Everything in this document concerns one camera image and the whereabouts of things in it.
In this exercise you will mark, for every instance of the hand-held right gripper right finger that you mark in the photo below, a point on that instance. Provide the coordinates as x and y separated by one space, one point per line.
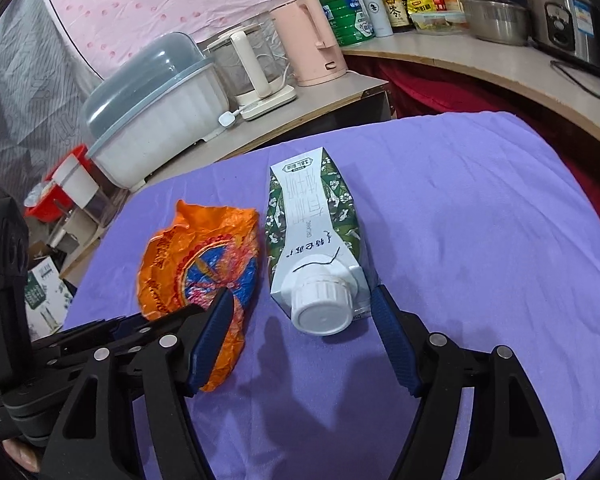
395 340

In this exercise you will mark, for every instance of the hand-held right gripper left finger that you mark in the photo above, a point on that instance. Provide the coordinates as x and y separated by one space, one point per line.
215 335

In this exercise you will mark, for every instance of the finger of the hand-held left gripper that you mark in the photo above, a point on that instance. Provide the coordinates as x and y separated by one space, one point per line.
70 347
130 321

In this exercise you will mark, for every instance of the orange foil wrapper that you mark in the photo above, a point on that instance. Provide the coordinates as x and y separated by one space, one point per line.
180 260

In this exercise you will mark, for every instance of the green white milk carton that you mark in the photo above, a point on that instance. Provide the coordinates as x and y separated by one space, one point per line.
310 220

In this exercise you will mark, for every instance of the person's left hand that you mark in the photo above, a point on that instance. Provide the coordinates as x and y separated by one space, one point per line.
22 455

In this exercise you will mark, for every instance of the printed cardboard box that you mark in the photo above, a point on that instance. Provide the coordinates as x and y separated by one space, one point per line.
45 295

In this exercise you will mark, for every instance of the clear canister white lid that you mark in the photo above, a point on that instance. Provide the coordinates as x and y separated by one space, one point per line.
77 180

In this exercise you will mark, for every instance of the purple cloth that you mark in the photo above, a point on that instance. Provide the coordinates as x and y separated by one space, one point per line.
480 235

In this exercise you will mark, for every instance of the red plastic basin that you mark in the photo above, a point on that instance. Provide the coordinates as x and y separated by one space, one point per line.
75 152

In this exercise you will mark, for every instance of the grey patterned cloth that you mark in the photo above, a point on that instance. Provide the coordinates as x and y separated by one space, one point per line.
25 100

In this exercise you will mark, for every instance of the white dish box grey lid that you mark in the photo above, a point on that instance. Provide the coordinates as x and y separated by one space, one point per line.
155 135

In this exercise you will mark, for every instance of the white power plug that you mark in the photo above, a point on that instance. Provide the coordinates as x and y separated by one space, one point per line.
227 120

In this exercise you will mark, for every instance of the low wooden cabinet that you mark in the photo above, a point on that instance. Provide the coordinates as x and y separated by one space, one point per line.
300 120

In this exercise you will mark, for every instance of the pink electric kettle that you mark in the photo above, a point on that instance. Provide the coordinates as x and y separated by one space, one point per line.
305 45

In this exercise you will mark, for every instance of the pink dotted cloth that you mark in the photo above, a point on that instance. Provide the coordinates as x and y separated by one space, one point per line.
155 5

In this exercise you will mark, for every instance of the clear food container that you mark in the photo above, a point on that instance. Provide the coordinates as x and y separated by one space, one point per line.
437 22

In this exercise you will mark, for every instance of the green white tin can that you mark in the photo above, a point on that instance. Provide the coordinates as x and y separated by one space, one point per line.
342 15

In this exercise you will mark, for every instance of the white flask bottle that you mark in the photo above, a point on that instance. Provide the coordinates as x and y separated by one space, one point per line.
375 10

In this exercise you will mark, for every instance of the dark sauce bottle white label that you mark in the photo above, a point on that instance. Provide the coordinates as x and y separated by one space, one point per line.
395 7

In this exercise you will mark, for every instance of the small steel pot with lid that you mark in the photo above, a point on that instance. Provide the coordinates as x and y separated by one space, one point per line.
495 20

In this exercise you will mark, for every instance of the yellow packet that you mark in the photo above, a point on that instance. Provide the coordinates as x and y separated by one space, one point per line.
420 5

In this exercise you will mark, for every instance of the steel rice cooker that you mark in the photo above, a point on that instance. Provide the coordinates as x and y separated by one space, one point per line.
565 15

